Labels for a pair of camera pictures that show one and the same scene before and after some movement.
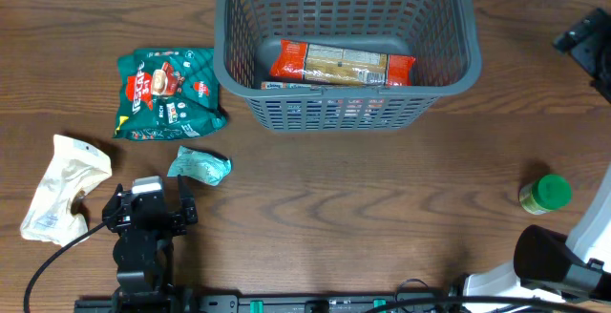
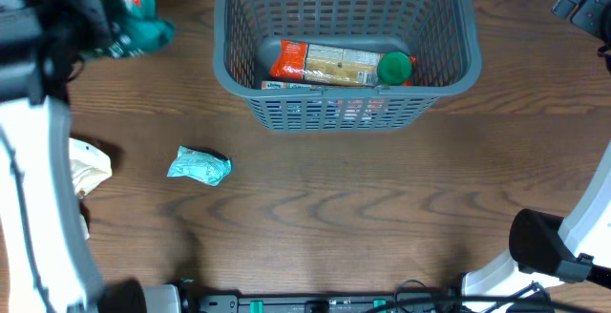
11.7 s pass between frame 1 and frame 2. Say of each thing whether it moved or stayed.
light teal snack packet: stayed
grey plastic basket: stayed
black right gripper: moved
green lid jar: moved
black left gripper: moved
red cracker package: stayed
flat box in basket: stayed
